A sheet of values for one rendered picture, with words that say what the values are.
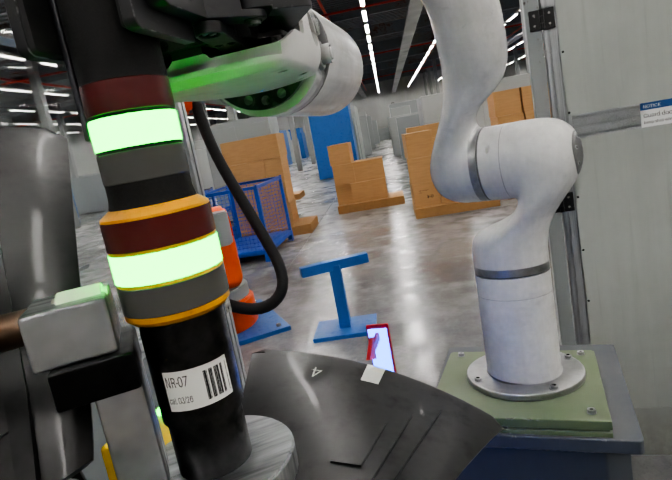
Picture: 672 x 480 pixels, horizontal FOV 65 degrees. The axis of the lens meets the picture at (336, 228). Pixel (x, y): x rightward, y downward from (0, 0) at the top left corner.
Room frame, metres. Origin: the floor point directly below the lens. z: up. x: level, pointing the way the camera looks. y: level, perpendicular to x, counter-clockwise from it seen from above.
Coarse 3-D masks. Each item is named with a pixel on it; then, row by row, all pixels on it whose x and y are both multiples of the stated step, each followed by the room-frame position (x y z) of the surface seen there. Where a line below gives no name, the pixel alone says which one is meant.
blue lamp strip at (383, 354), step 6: (372, 330) 0.54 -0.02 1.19; (378, 330) 0.54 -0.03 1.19; (384, 330) 0.54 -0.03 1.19; (372, 336) 0.55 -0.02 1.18; (384, 336) 0.54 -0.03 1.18; (384, 342) 0.54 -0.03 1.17; (378, 348) 0.54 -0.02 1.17; (384, 348) 0.54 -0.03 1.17; (378, 354) 0.54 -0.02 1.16; (384, 354) 0.54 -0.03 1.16; (390, 354) 0.54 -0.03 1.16; (378, 360) 0.54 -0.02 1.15; (384, 360) 0.54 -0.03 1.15; (390, 360) 0.54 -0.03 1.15; (378, 366) 0.55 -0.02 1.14; (384, 366) 0.54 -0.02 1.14; (390, 366) 0.54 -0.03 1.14
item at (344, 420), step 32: (256, 352) 0.47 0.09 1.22; (288, 352) 0.47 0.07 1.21; (256, 384) 0.42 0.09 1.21; (288, 384) 0.42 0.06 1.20; (320, 384) 0.42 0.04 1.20; (352, 384) 0.42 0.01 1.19; (384, 384) 0.43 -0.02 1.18; (416, 384) 0.43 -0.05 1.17; (288, 416) 0.38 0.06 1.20; (320, 416) 0.37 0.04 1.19; (352, 416) 0.37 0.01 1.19; (384, 416) 0.37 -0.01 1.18; (416, 416) 0.38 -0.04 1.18; (448, 416) 0.39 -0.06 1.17; (480, 416) 0.40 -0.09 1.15; (320, 448) 0.33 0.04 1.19; (352, 448) 0.33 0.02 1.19; (384, 448) 0.33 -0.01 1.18; (416, 448) 0.34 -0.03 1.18; (448, 448) 0.34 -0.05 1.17; (480, 448) 0.35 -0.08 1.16
